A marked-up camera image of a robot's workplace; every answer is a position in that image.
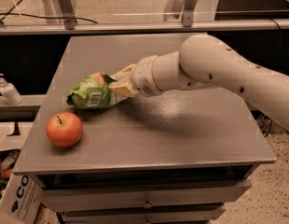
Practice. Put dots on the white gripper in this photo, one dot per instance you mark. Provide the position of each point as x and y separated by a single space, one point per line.
143 76

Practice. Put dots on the green rice chip bag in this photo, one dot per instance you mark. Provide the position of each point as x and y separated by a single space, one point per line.
92 92

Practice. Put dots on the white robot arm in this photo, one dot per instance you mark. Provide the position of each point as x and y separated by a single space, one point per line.
203 61

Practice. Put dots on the red apple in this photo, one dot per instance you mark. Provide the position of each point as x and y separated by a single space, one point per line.
64 129

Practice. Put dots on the grey drawer cabinet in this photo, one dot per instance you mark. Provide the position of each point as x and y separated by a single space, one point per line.
172 159

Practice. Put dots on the white pump lotion bottle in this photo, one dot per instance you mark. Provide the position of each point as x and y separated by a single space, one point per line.
9 92

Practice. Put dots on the white cardboard box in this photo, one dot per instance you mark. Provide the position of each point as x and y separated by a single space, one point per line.
19 204

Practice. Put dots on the grey metal bracket left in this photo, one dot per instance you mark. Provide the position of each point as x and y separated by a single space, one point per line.
68 10

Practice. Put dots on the grey metal bracket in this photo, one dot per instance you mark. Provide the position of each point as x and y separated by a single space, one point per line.
68 10
188 12

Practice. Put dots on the grey metal bracket right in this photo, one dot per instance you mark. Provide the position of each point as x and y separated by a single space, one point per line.
188 12

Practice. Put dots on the grey metal rail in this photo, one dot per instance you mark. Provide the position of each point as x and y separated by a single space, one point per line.
146 28

